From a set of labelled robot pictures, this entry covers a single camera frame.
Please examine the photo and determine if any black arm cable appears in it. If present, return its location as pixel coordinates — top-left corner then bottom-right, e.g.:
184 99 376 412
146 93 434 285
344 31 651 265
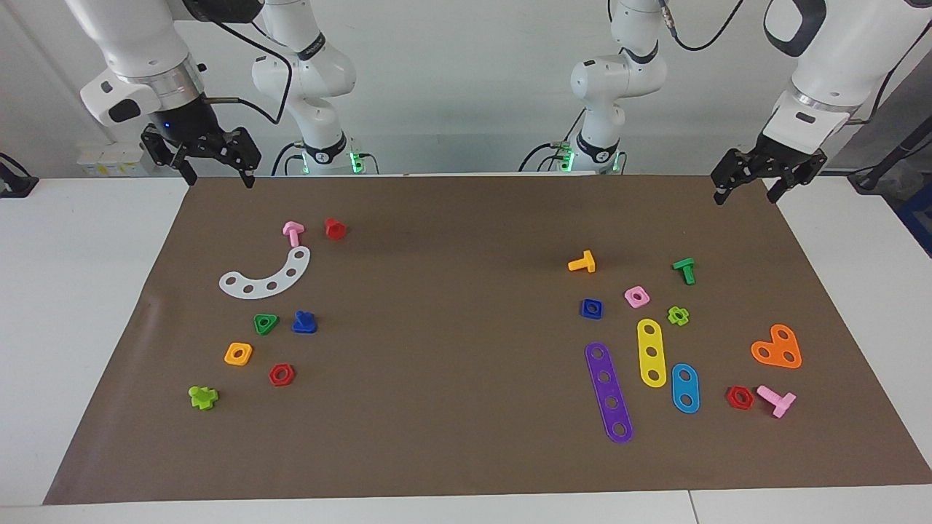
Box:
200 0 293 124
659 0 922 126

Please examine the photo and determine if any yellow three-hole strip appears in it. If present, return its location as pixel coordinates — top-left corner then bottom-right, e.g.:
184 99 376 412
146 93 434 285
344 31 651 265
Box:
636 318 668 389

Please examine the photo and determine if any purple four-hole strip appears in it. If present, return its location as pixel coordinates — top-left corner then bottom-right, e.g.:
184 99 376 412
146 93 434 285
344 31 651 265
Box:
585 341 634 445

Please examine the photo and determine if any black clamp mount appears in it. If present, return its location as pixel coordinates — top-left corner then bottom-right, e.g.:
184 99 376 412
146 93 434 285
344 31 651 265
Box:
0 153 39 199

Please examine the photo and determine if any orange three-hole angled plate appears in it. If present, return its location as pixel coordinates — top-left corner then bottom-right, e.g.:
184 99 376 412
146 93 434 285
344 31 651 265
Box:
751 324 802 370

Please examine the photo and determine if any white curved perforated strip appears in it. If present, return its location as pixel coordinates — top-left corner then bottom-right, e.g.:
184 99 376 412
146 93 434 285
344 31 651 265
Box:
218 245 312 300

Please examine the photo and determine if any black stand pole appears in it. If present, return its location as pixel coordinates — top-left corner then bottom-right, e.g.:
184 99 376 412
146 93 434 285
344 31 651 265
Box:
848 116 932 194

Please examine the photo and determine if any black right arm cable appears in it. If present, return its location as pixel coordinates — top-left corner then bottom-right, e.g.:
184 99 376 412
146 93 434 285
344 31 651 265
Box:
200 0 293 124

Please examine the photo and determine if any black base cable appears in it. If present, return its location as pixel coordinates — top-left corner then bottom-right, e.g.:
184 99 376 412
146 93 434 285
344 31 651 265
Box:
271 140 307 177
518 109 587 174

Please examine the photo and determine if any brown table mat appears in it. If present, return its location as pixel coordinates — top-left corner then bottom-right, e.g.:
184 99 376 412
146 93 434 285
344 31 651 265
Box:
42 173 932 505

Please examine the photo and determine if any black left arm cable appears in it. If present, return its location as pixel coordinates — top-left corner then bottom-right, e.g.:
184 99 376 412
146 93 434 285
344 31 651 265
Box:
659 0 922 126

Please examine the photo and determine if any blue crate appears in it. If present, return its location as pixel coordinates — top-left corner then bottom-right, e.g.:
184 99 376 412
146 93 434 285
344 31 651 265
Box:
896 186 932 255

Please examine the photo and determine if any blue two-hole strip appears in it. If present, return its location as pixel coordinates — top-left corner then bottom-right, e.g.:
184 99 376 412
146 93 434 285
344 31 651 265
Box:
671 362 700 415

